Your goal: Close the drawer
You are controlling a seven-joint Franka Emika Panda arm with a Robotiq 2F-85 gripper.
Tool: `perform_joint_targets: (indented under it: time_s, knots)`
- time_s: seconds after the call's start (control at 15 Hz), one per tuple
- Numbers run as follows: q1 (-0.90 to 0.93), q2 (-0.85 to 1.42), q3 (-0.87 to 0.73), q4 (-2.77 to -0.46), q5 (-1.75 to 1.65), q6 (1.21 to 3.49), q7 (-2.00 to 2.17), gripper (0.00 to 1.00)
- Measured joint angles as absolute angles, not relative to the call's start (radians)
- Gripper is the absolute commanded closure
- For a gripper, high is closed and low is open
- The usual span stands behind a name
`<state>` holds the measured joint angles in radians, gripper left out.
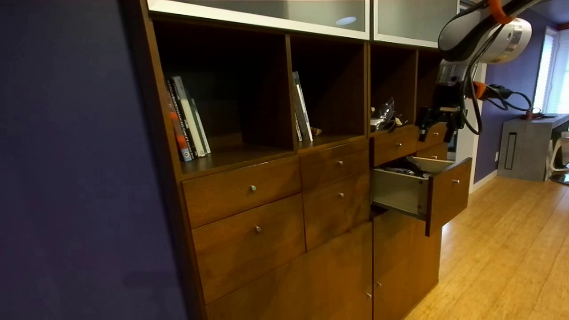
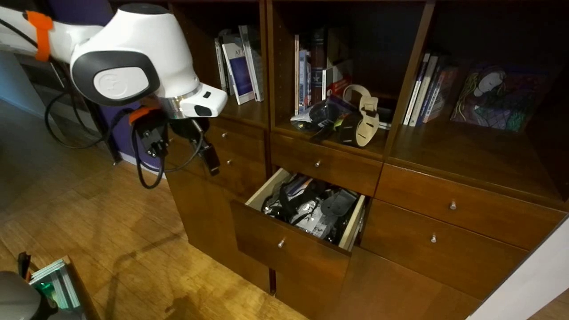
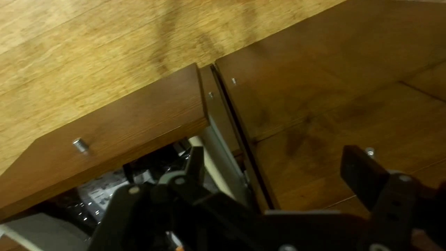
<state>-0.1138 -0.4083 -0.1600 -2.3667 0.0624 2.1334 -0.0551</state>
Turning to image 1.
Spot leaning white book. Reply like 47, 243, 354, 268
296, 80, 317, 146

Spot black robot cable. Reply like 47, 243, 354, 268
461, 55, 538, 139

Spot narrow shallow wooden drawer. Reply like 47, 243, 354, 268
298, 137, 372, 194

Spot wide wooden cabinet door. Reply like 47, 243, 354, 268
203, 220, 376, 320

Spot short grey book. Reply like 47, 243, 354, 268
191, 96, 214, 158

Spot narrow deep wooden drawer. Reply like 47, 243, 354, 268
303, 172, 374, 251

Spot white office chair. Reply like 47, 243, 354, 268
545, 124, 569, 187

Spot narrow frosted glass door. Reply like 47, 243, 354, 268
372, 0, 463, 51

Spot closed drawer under clutter shelf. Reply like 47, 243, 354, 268
372, 121, 450, 169

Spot narrow wooden cabinet door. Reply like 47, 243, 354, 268
372, 206, 445, 320

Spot brown wooden cabinet unit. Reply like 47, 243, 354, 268
122, 0, 477, 320

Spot wide deep wooden drawer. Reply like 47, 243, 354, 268
191, 194, 308, 304

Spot dark book with orange dots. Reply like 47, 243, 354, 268
164, 78, 196, 165

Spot bright window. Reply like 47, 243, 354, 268
532, 25, 569, 117

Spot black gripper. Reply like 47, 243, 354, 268
417, 80, 468, 146

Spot wide shallow wooden drawer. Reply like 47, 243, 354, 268
182, 153, 305, 231

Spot wide frosted glass door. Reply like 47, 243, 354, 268
146, 0, 374, 43

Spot grey background cabinet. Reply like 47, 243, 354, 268
497, 114, 569, 183

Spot books in left shelf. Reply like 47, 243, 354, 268
171, 75, 209, 160

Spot leaning grey book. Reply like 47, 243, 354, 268
290, 69, 306, 149

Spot pile of small clutter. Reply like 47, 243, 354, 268
369, 96, 406, 135

